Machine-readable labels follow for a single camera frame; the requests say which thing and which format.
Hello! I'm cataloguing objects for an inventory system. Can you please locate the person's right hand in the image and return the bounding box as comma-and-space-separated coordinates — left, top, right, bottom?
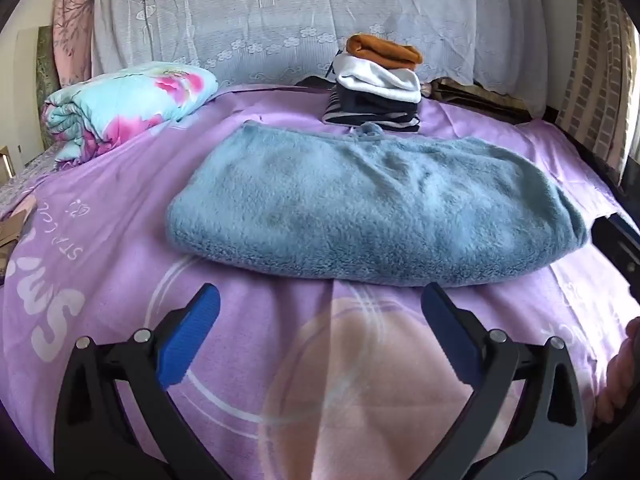
597, 316, 640, 428

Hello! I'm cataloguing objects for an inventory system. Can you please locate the black white striped garment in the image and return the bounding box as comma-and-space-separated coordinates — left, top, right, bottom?
321, 102, 422, 133

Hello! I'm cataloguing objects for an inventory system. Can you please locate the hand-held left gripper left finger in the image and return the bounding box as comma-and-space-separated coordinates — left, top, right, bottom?
52, 282, 236, 480

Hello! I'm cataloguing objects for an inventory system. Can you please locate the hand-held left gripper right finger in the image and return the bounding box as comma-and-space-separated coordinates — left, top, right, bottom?
420, 281, 588, 480

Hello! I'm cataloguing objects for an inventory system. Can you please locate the dark brown cloth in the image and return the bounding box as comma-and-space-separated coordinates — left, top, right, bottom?
295, 76, 531, 121

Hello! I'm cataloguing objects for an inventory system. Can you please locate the orange folded garment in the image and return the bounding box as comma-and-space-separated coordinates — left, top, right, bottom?
347, 34, 424, 72

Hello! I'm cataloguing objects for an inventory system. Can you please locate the brown cardboard piece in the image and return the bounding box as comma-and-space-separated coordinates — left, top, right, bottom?
0, 195, 38, 261

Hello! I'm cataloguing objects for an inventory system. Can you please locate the navy folded garment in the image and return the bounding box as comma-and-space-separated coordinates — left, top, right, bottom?
327, 85, 421, 118

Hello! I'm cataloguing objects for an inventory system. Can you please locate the white folded garment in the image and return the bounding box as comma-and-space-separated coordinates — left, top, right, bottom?
332, 52, 422, 106

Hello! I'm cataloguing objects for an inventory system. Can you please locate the green framed picture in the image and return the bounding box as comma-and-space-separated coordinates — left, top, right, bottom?
36, 25, 60, 103

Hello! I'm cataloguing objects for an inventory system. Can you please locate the blue fleece garment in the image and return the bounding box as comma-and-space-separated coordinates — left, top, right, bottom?
166, 121, 590, 288

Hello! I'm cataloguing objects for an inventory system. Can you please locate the floral folded quilt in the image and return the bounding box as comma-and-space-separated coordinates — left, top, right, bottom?
42, 61, 218, 171

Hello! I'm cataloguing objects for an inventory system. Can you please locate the brick patterned curtain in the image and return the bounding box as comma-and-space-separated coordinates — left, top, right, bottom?
557, 0, 633, 171

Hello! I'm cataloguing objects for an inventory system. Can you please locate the purple printed bed sheet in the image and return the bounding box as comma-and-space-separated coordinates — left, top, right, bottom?
0, 82, 640, 480

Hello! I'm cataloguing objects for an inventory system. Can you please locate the pink patterned cloth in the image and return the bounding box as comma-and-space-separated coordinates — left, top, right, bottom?
52, 0, 103, 91

